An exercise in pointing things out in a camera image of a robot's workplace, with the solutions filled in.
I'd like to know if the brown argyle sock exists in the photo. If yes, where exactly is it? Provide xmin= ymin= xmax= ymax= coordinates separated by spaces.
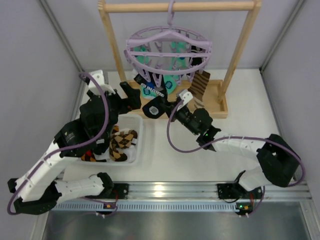
xmin=109 ymin=125 xmax=138 ymax=163

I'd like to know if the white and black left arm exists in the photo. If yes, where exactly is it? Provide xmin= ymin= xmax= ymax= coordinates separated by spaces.
xmin=7 ymin=82 xmax=142 ymax=215

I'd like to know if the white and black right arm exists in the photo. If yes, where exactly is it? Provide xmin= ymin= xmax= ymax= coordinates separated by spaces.
xmin=159 ymin=100 xmax=301 ymax=199

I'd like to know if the purple round clip hanger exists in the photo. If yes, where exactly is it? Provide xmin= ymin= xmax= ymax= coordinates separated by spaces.
xmin=123 ymin=0 xmax=213 ymax=87

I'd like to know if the mint green sock right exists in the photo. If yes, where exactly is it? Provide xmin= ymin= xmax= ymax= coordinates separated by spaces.
xmin=162 ymin=41 xmax=187 ymax=95

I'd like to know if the mint green sock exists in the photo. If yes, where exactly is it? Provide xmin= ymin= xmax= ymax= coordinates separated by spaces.
xmin=162 ymin=41 xmax=187 ymax=95
xmin=133 ymin=43 xmax=151 ymax=74

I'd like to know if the wooden hanging rack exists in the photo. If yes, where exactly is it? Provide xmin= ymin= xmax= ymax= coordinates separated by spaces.
xmin=98 ymin=0 xmax=262 ymax=119

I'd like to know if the brown striped sock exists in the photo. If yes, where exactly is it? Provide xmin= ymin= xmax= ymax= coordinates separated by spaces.
xmin=188 ymin=70 xmax=211 ymax=109

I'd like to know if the mint green sock left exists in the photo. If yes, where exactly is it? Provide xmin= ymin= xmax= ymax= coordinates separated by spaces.
xmin=133 ymin=43 xmax=151 ymax=74

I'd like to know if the orange argyle sock in basket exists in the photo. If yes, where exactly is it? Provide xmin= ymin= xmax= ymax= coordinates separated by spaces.
xmin=80 ymin=150 xmax=97 ymax=162

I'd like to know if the white plastic basket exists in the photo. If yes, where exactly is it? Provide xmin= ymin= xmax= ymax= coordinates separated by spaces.
xmin=76 ymin=114 xmax=144 ymax=167

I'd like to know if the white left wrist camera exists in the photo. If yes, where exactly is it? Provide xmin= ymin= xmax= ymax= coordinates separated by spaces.
xmin=88 ymin=69 xmax=116 ymax=95

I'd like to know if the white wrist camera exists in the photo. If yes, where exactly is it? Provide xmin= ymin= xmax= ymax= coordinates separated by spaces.
xmin=88 ymin=69 xmax=116 ymax=95
xmin=176 ymin=89 xmax=194 ymax=106

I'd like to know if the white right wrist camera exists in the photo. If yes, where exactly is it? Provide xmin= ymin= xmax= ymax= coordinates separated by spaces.
xmin=176 ymin=89 xmax=194 ymax=106

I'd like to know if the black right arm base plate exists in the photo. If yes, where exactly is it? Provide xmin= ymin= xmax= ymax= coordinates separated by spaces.
xmin=217 ymin=183 xmax=263 ymax=203

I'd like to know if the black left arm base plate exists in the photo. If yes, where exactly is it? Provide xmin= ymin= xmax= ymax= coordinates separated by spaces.
xmin=98 ymin=183 xmax=130 ymax=200

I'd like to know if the aluminium mounting rail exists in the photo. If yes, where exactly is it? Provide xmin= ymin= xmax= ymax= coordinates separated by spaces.
xmin=116 ymin=181 xmax=312 ymax=202

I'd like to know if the grey slotted cable duct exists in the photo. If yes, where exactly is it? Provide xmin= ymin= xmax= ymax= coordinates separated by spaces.
xmin=53 ymin=201 xmax=240 ymax=213

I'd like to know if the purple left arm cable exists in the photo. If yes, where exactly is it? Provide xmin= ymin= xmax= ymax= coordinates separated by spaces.
xmin=6 ymin=72 xmax=121 ymax=216

